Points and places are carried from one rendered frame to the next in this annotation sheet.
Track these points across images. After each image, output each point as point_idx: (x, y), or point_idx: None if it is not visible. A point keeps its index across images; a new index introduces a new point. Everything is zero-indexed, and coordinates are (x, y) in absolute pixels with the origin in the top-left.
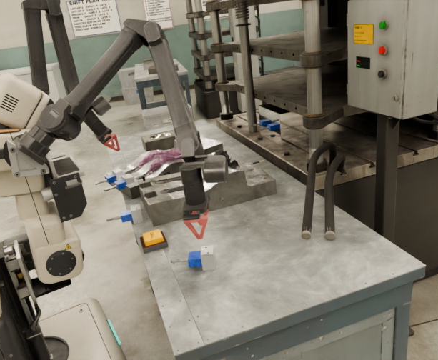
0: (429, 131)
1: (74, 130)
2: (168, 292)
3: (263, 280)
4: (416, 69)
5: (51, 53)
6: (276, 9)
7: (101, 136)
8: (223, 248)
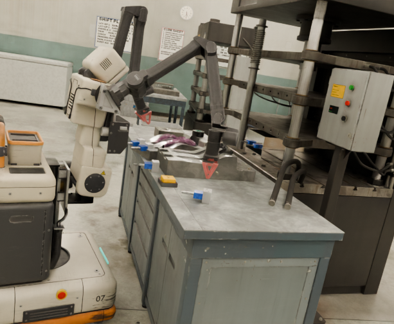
0: (369, 177)
1: (143, 92)
2: (179, 206)
3: (240, 215)
4: (366, 120)
5: (69, 54)
6: (270, 74)
7: (141, 110)
8: (214, 197)
